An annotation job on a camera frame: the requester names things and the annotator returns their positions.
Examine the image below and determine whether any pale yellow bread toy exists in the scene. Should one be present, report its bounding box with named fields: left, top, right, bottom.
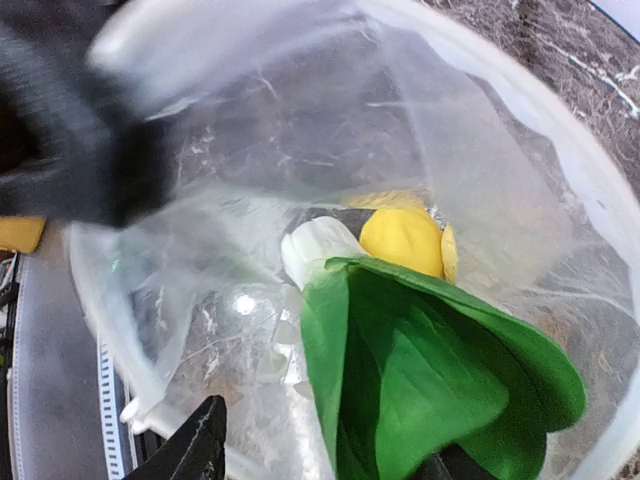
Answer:
left=343, top=190, right=459, bottom=284

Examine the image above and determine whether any yellow lemon toy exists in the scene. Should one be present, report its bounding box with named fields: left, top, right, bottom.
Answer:
left=359, top=209, right=444, bottom=279

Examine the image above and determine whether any clear zip top bag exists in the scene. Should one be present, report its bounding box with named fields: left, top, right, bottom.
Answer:
left=67, top=1, right=639, bottom=479

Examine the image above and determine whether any yellow storage bin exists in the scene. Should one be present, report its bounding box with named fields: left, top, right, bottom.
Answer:
left=0, top=217, right=46, bottom=254

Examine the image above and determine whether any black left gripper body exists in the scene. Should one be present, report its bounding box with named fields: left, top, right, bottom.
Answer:
left=1, top=1, right=171, bottom=228

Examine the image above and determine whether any grey slotted cable duct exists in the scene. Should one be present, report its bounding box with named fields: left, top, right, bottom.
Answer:
left=9, top=254, right=126, bottom=480

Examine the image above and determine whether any green bok choy toy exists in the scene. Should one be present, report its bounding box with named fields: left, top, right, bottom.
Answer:
left=281, top=216, right=587, bottom=479

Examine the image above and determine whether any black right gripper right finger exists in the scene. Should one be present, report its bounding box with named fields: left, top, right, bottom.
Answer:
left=419, top=445, right=495, bottom=480

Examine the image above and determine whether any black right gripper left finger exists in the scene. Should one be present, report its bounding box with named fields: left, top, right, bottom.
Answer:
left=127, top=395, right=227, bottom=480

